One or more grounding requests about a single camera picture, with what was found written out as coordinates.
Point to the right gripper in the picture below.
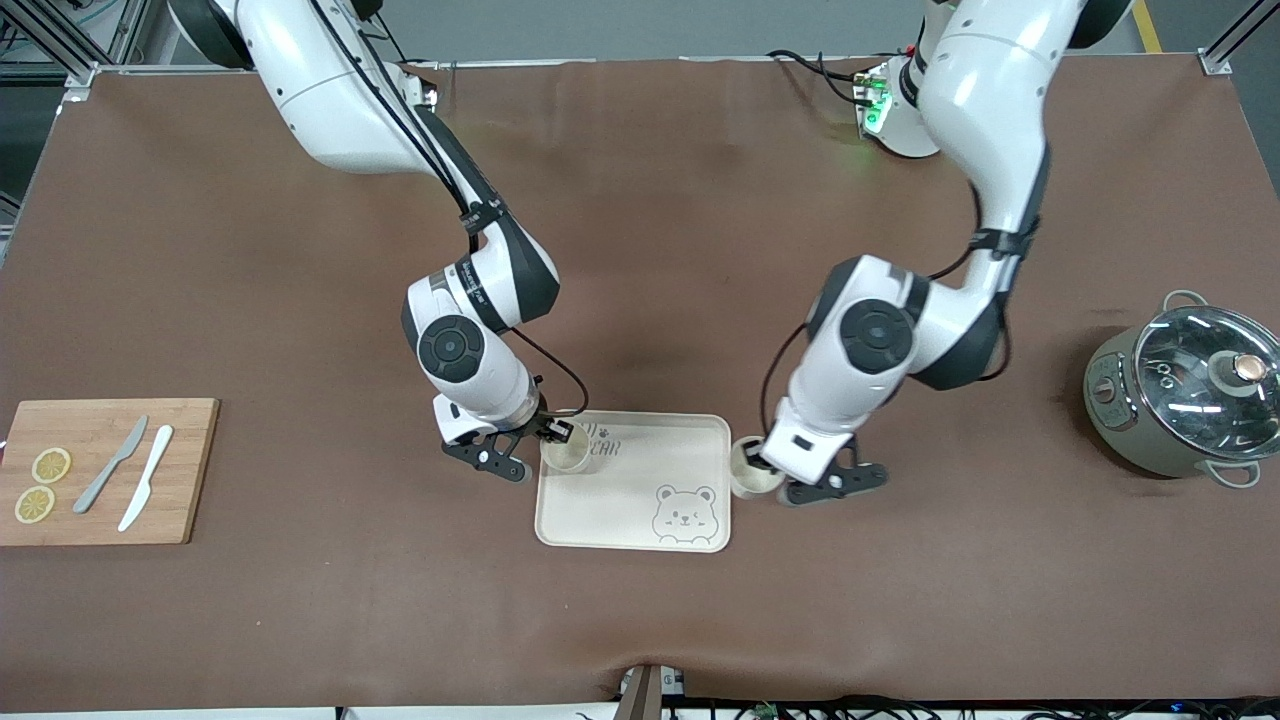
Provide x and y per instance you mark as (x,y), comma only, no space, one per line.
(531,424)

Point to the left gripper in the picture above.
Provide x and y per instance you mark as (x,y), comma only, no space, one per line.
(758,461)

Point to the white IKEA cup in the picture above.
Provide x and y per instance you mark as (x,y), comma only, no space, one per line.
(745,485)
(565,458)

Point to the cream bear print tray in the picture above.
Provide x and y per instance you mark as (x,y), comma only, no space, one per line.
(640,500)

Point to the brown table mat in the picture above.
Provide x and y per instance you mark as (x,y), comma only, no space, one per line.
(300,600)

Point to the grey pot glass lid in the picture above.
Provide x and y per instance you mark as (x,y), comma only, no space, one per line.
(1110,420)

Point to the wooden cutting board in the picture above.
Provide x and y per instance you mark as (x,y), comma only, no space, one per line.
(190,480)

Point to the white plastic knife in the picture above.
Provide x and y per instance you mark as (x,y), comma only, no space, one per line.
(148,475)

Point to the grey plastic knife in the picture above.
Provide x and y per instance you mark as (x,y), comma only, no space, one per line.
(108,468)

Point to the lemon slice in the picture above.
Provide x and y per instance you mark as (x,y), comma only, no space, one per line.
(51,465)
(35,504)

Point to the aluminium frame post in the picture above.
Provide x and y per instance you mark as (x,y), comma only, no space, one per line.
(60,40)
(1235,35)

